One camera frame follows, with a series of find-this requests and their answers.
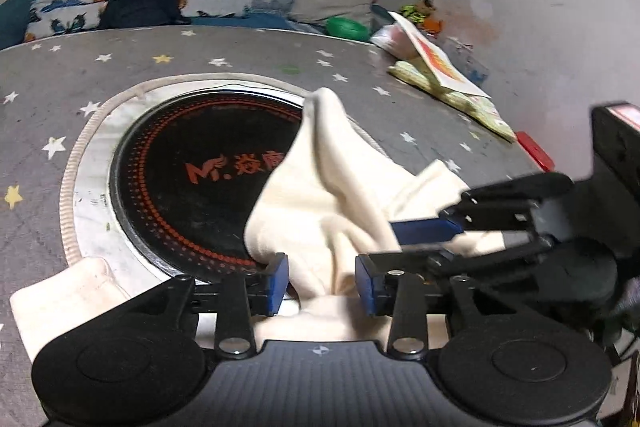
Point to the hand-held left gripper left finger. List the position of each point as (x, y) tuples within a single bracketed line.
[(278, 286)]

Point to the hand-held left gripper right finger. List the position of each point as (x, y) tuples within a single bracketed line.
[(366, 288)]

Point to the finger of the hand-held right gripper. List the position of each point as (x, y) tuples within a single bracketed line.
[(520, 249), (425, 231)]

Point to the cream garment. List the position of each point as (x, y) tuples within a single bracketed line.
[(325, 207)]

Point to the red flat object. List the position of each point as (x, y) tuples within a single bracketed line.
[(535, 150)]

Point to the black round induction cooker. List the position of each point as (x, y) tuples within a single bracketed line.
[(195, 187)]

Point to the green floral cloth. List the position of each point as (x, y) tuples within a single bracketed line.
[(465, 102)]

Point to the white booklet with orange print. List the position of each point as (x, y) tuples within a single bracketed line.
[(436, 57)]

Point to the clear plastic bag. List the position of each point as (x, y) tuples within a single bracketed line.
[(392, 38)]

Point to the cream quilted cloth flap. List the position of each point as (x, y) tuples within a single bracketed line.
[(65, 302)]

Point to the green round lid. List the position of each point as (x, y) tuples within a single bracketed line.
[(346, 28)]

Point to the colourful toy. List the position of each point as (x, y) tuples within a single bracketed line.
[(422, 13)]

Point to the grey star print tablecloth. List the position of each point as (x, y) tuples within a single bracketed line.
[(200, 57)]

